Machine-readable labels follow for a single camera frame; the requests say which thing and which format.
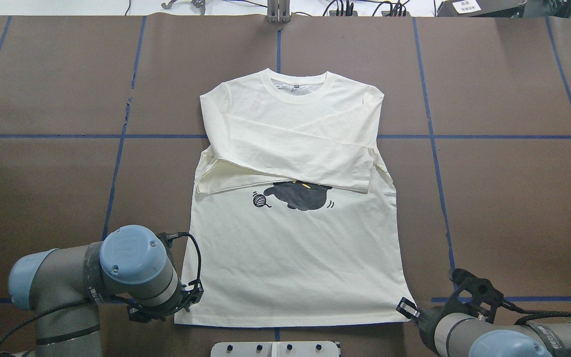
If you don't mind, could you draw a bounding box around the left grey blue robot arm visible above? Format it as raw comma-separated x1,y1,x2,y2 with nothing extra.
0,225,204,357

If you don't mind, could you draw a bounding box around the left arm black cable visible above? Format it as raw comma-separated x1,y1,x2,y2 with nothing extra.
157,232,203,298

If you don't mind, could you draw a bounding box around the black cable bundle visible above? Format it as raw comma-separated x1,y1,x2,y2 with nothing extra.
323,0,410,17

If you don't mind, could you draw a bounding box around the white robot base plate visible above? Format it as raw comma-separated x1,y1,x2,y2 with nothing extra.
210,341,342,357

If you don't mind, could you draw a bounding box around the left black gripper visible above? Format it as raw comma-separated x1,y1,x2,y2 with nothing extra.
172,279,204,313

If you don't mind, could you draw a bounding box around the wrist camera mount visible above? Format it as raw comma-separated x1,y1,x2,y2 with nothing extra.
127,302,170,324
446,268,505,323

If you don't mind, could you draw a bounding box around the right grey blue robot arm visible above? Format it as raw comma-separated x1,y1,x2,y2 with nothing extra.
396,298,571,357

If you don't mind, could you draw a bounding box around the cream long-sleeve cat shirt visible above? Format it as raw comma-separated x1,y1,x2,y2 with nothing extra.
174,68,411,328

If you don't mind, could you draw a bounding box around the black device with label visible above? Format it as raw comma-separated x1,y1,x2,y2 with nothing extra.
436,0,526,18

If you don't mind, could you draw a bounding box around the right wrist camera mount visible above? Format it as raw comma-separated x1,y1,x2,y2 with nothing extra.
446,268,505,323

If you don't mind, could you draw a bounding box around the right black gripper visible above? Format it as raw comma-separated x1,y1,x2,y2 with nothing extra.
395,297,430,327

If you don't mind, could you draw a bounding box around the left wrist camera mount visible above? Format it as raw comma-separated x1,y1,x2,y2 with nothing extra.
127,302,170,324

